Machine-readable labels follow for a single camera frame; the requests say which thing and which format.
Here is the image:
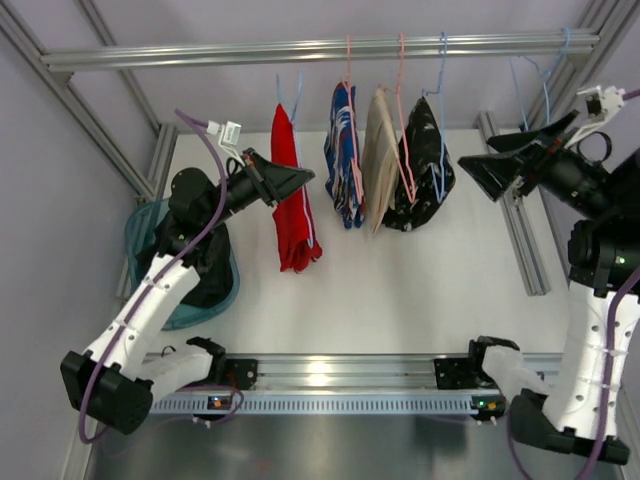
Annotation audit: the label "aluminium hanging rail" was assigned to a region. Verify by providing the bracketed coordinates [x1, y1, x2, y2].
[41, 29, 601, 72]

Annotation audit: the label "right aluminium frame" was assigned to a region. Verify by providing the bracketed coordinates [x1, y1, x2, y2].
[499, 1, 639, 296]

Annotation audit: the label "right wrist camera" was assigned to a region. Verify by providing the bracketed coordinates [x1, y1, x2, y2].
[566, 85, 626, 148]

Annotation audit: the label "black white patterned trousers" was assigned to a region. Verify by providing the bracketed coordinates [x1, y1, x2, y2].
[382, 97, 456, 232]

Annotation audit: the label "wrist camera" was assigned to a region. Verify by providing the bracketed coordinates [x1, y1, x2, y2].
[566, 85, 626, 148]
[205, 120, 243, 162]

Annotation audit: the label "pink hanger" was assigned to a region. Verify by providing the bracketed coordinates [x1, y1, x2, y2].
[382, 33, 417, 203]
[342, 35, 364, 205]

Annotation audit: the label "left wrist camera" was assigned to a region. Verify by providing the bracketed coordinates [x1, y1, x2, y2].
[205, 120, 243, 162]

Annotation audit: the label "red trousers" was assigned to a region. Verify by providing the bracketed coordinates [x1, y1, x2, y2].
[271, 103, 323, 273]

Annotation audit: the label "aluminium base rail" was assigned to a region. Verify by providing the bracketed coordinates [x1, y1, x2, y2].
[151, 354, 505, 416]

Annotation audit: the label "blue patterned trousers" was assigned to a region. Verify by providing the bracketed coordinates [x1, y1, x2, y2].
[324, 82, 365, 229]

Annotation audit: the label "teal plastic basket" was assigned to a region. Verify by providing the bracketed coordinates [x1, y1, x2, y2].
[122, 200, 240, 331]

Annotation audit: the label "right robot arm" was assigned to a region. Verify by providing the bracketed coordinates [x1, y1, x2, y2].
[459, 111, 639, 471]

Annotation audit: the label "light blue hanger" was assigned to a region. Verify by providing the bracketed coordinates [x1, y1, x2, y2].
[508, 26, 572, 132]
[422, 32, 448, 205]
[275, 70, 319, 249]

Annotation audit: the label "beige trousers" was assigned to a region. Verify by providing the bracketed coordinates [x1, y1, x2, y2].
[361, 88, 399, 235]

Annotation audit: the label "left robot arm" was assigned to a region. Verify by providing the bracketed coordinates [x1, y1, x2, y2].
[60, 148, 315, 435]

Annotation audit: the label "aluminium frame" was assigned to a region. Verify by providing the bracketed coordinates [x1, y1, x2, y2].
[499, 1, 639, 296]
[1, 1, 158, 306]

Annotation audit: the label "left aluminium frame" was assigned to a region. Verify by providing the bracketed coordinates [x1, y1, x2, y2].
[1, 1, 158, 306]

